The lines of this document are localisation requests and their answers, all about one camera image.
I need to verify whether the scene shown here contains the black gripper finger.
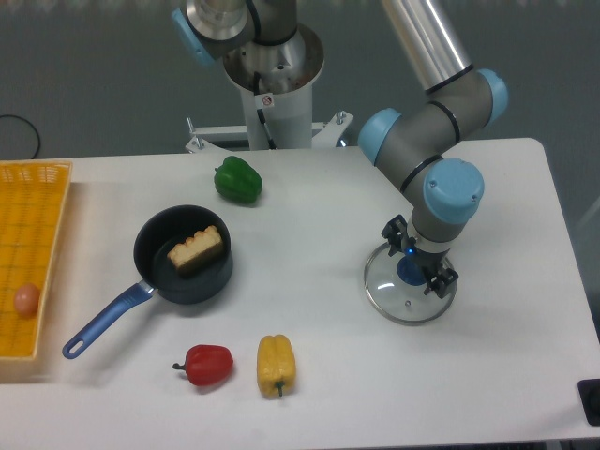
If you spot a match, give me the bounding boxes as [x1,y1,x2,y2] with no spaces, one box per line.
[424,266,458,298]
[381,215,407,257]

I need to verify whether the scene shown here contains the green bell pepper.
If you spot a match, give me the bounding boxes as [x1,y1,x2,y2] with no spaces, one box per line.
[214,156,263,204]

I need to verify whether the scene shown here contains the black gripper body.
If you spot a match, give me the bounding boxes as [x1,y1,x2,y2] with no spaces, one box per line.
[400,232,453,281]

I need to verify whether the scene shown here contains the yellow bell pepper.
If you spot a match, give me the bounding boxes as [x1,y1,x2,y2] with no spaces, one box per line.
[257,335,296,398]

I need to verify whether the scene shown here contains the red bell pepper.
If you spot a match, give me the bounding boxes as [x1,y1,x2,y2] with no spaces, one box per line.
[172,344,233,387]

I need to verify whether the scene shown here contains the black device at table edge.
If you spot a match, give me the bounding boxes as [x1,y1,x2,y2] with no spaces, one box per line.
[577,379,600,427]

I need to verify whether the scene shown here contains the brown egg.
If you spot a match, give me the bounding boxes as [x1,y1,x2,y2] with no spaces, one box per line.
[13,283,40,318]

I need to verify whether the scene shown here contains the glass pot lid blue knob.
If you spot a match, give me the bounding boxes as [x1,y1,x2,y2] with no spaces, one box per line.
[363,242,458,325]

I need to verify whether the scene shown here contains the yellow plastic basket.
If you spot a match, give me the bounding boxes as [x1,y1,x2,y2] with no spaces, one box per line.
[1,160,72,361]

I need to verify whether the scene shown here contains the silver blue-capped robot arm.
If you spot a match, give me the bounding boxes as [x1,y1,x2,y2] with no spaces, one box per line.
[172,1,508,297]

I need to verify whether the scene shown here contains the black saucepan blue handle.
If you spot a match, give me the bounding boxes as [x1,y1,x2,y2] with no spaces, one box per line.
[62,204,233,359]

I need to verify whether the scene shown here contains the black cable on floor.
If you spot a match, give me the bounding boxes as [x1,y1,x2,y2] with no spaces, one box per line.
[0,114,41,160]

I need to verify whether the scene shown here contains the toasted bread block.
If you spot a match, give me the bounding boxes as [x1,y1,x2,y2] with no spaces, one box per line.
[167,225,225,277]

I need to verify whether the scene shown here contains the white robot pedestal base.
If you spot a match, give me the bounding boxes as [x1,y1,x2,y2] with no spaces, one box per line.
[186,24,353,153]

